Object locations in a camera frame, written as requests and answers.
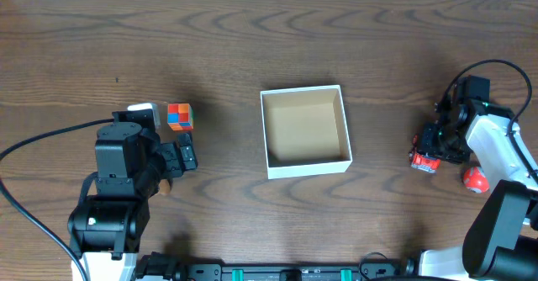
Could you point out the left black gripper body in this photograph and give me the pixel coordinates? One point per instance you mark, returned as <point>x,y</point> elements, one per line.
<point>173,159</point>

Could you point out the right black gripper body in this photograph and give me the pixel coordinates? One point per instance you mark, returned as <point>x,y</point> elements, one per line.
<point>431,145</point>

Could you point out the red toy truck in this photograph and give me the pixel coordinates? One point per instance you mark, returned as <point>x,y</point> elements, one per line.
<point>422,162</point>

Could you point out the multicoloured puzzle cube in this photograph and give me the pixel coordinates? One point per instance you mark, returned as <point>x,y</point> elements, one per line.
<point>180,116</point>

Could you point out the red and white ball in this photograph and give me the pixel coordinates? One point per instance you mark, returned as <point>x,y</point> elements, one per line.
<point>474,179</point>

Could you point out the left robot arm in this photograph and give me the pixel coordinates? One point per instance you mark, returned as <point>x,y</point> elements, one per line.
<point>106,228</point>

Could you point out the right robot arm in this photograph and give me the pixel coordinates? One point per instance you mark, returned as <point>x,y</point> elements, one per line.
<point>493,248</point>

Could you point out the brown plush hamster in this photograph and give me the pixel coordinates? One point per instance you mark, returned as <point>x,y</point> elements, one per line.
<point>165,187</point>

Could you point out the white open cardboard box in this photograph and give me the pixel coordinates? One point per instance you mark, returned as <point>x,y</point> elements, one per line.
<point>305,132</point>

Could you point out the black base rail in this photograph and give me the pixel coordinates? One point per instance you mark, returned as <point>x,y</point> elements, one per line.
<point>277,272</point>

